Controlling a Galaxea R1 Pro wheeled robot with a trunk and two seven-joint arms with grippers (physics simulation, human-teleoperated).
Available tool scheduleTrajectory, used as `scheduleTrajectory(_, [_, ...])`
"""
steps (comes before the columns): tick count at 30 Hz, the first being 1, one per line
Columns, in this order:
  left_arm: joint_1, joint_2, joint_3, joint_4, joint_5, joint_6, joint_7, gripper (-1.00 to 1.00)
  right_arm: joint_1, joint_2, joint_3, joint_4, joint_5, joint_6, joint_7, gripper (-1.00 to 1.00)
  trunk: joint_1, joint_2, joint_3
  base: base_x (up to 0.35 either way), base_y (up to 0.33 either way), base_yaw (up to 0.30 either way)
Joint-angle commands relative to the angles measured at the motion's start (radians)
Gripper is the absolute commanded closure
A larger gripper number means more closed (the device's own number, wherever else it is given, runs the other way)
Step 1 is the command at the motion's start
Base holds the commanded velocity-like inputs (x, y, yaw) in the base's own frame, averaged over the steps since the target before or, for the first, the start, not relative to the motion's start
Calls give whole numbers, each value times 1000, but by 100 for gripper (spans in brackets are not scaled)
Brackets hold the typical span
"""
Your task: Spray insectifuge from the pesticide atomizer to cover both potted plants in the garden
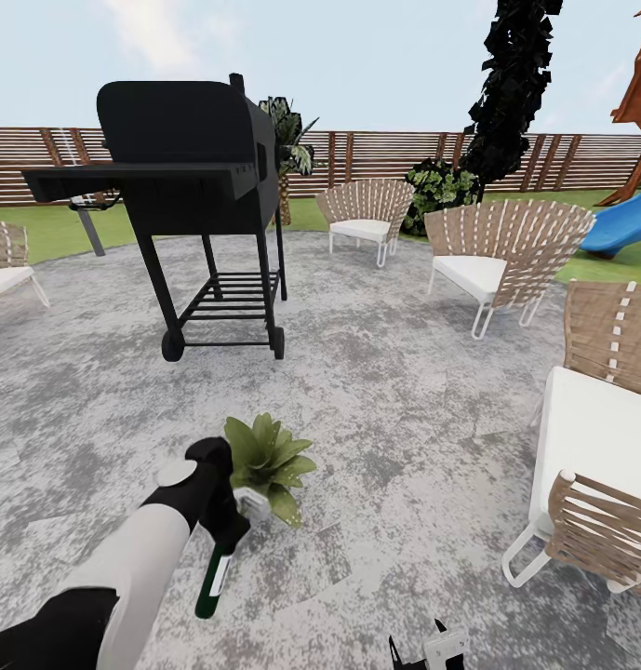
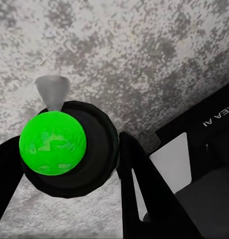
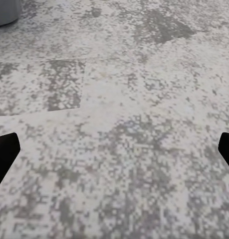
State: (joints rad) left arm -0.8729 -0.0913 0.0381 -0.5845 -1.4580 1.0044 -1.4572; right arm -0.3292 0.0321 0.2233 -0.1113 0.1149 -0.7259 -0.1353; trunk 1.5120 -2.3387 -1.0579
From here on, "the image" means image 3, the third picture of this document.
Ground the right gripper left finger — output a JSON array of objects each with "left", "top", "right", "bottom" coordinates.
[{"left": 0, "top": 132, "right": 20, "bottom": 183}]

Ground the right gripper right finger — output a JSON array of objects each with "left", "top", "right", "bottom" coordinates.
[{"left": 218, "top": 132, "right": 229, "bottom": 165}]

